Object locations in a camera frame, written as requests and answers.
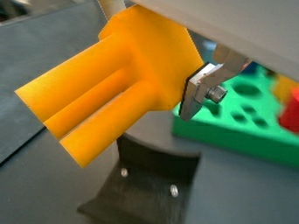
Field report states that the red cylinder peg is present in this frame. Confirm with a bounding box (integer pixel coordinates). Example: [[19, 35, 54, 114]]
[[278, 87, 299, 134]]

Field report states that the dark blue cylinder peg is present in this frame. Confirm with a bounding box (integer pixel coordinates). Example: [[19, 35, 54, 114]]
[[241, 62, 258, 75]]

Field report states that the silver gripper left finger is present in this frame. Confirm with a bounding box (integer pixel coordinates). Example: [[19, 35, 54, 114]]
[[98, 0, 127, 20]]

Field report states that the black curved fixture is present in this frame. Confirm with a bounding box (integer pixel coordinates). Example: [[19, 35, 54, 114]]
[[78, 135, 201, 224]]

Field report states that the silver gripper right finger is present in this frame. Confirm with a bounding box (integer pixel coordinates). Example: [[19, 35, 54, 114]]
[[179, 45, 253, 121]]

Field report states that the yellow three prong object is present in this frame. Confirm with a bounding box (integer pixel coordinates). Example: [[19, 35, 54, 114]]
[[15, 5, 203, 166]]

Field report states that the yellow star peg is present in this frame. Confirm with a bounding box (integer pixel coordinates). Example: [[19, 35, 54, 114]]
[[273, 74, 299, 104]]

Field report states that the green shape sorter base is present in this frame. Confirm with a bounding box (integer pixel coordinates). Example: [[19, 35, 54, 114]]
[[173, 66, 299, 169]]

